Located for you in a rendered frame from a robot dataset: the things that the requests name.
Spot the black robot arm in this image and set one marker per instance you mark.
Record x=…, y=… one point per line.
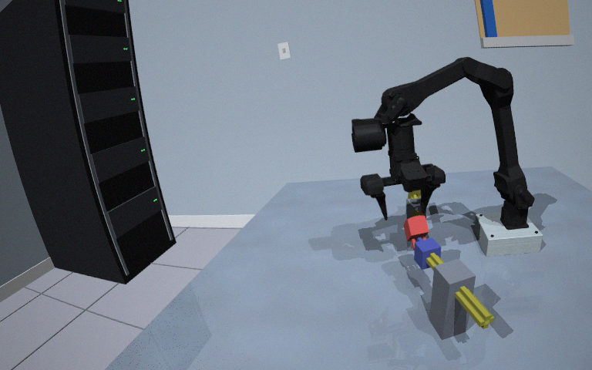
x=497, y=88

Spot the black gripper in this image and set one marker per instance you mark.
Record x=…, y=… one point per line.
x=373, y=185

